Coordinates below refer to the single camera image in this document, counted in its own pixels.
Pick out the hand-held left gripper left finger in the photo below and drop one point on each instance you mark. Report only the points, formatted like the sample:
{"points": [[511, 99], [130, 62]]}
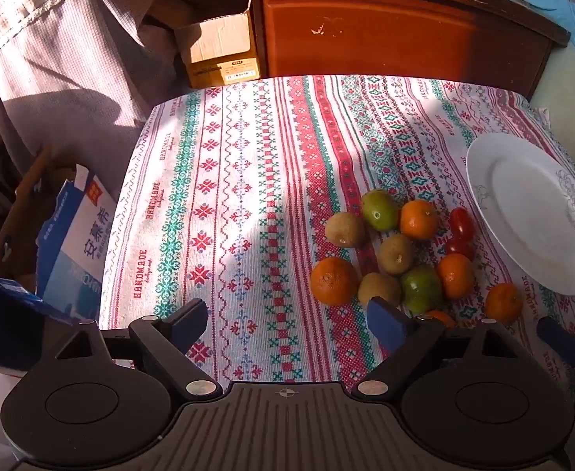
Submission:
{"points": [[194, 316]]}

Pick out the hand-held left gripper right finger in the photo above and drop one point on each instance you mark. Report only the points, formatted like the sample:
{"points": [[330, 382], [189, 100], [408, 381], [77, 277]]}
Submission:
{"points": [[385, 324]]}

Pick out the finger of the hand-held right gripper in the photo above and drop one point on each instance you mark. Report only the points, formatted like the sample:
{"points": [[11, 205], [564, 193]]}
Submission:
{"points": [[559, 341]]}

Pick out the brown kiwi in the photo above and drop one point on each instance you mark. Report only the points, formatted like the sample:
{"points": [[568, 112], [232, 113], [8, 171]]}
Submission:
{"points": [[396, 253], [345, 229], [379, 287]]}

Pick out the green tangerine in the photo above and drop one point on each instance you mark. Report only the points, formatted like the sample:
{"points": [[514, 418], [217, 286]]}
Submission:
{"points": [[379, 210], [420, 288]]}

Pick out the orange tangerine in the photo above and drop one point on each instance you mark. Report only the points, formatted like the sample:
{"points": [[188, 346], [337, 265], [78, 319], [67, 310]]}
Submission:
{"points": [[335, 279], [456, 275], [440, 318], [419, 219], [503, 302]]}

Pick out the red cherry tomato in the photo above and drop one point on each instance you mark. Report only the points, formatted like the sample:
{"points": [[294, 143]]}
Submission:
{"points": [[461, 222], [460, 249]]}

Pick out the white floral plate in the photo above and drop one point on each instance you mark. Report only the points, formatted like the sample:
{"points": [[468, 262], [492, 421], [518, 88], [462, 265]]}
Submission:
{"points": [[527, 206]]}

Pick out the blue and white carton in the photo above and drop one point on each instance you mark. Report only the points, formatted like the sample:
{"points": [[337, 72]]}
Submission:
{"points": [[76, 245]]}

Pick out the patterned striped tablecloth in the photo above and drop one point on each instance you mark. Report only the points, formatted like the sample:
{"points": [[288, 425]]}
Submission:
{"points": [[243, 181]]}

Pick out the dark blue box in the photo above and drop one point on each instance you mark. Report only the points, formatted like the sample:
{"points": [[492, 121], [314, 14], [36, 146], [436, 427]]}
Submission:
{"points": [[12, 324]]}

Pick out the brown cardboard flap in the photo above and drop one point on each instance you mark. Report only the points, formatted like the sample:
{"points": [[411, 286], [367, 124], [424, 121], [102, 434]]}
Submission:
{"points": [[22, 196]]}

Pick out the green bed sheet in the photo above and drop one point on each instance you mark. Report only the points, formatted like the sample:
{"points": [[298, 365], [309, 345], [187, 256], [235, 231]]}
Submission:
{"points": [[572, 83]]}

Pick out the brown cardboard box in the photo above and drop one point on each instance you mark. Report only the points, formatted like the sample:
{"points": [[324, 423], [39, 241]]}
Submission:
{"points": [[218, 44]]}

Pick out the grey checked curtain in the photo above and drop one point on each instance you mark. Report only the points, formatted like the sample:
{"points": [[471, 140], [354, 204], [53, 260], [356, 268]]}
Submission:
{"points": [[71, 59]]}

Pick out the brown wooden nightstand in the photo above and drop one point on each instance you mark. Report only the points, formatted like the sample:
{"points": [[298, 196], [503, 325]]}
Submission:
{"points": [[390, 34]]}

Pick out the blue printed quilt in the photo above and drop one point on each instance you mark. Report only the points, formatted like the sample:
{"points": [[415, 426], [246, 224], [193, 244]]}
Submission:
{"points": [[567, 14]]}

